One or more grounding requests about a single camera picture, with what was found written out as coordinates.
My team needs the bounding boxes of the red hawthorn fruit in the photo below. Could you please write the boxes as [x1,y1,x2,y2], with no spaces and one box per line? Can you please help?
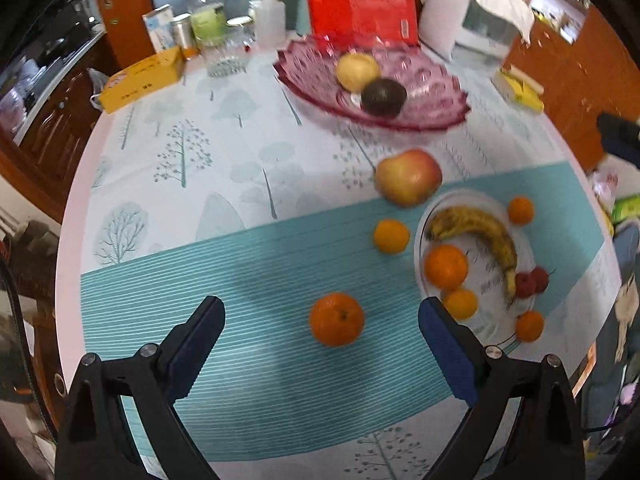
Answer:
[514,272,537,299]
[530,266,549,294]

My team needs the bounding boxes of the small yellow-orange mandarin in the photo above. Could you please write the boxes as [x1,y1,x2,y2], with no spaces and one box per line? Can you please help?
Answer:
[442,287,478,321]

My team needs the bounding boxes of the large orange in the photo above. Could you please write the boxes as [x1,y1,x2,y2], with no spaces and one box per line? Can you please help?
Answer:
[308,292,366,347]
[423,244,469,290]

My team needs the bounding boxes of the spotted yellow banana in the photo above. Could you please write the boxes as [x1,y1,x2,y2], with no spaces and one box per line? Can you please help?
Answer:
[426,205,518,306]

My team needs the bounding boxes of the red yellow apple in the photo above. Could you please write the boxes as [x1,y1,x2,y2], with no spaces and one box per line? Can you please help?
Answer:
[374,148,442,208]

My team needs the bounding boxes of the orange mandarin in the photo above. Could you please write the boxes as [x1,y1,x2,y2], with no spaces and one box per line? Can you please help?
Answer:
[373,219,410,254]

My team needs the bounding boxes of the green wipes pack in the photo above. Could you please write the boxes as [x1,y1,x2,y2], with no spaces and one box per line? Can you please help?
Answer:
[611,194,640,224]

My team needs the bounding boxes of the wooden cabinet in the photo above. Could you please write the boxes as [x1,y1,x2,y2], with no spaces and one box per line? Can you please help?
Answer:
[504,6,639,171]

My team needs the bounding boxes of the yellow sponge pack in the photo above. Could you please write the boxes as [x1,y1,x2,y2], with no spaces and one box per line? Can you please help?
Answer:
[491,65,544,114]

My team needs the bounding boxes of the pink glass fruit bowl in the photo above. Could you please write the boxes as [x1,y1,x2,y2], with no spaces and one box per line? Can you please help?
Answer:
[273,37,471,133]

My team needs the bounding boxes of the white appliance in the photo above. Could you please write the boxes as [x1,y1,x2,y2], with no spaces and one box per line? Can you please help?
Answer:
[419,0,518,61]

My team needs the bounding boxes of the dark avocado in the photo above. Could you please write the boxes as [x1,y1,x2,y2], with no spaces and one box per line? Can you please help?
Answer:
[361,78,407,117]

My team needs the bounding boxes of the tree print tablecloth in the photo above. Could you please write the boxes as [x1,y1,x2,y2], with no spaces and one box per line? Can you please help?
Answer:
[79,54,620,479]

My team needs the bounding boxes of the yellow pear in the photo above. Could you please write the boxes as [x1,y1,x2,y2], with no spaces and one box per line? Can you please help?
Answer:
[335,52,381,93]

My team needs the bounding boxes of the red paper cup package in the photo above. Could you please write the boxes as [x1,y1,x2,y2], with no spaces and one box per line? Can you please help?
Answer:
[307,0,419,46]

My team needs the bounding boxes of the yellow box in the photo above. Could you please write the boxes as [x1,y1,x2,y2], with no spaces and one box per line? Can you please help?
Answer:
[98,47,186,113]

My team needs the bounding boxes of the white squeeze wash bottle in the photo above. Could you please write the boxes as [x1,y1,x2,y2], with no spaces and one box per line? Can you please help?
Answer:
[234,0,286,50]

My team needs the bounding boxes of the clear drinking glass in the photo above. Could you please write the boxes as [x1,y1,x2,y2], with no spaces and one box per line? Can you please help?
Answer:
[200,26,252,78]

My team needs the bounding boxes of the white blue carton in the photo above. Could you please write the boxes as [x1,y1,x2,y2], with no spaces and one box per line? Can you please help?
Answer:
[142,4,176,53]

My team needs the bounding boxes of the small metal can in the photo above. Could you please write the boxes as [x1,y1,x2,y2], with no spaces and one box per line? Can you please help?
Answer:
[171,13,198,60]

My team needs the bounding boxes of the clear bottle green label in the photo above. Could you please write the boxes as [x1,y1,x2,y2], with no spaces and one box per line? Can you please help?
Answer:
[189,0,227,47]

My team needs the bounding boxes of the black cable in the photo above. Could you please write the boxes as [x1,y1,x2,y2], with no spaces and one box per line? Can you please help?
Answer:
[0,253,59,441]

